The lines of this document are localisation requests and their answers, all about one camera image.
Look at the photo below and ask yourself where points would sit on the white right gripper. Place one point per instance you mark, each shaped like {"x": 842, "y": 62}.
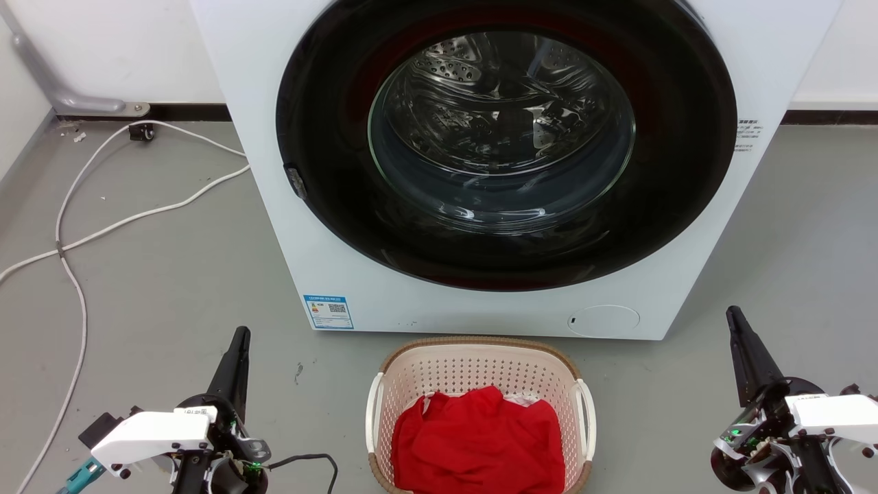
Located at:
{"x": 833, "y": 415}

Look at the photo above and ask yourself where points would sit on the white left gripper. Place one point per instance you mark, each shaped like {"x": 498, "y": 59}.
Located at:
{"x": 154, "y": 433}

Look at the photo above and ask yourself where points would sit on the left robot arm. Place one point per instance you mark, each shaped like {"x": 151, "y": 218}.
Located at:
{"x": 206, "y": 477}

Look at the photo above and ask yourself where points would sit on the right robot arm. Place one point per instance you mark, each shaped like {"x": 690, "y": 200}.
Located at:
{"x": 775, "y": 463}

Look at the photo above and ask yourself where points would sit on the beige plastic laundry basket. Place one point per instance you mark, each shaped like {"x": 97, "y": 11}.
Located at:
{"x": 473, "y": 367}

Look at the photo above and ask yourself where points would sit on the blue energy label sticker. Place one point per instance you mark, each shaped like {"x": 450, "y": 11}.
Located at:
{"x": 328, "y": 311}

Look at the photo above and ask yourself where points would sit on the white front-load washing machine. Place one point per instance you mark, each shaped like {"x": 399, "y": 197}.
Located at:
{"x": 274, "y": 240}

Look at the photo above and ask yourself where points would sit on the round white filter cover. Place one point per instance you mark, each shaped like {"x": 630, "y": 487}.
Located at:
{"x": 603, "y": 320}

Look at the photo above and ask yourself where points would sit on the small printed text sticker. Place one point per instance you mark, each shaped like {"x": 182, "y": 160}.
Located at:
{"x": 745, "y": 136}

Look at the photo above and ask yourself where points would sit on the small black floor caster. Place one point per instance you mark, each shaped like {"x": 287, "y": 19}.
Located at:
{"x": 142, "y": 132}

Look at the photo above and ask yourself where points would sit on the red garment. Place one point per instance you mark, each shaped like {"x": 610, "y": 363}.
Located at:
{"x": 480, "y": 446}

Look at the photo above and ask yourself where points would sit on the black round washer door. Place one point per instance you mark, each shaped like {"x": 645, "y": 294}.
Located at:
{"x": 329, "y": 103}

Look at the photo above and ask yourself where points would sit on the grey drain pipe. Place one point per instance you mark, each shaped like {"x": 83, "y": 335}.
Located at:
{"x": 41, "y": 72}

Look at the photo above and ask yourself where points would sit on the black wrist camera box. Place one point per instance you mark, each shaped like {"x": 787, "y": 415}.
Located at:
{"x": 106, "y": 427}

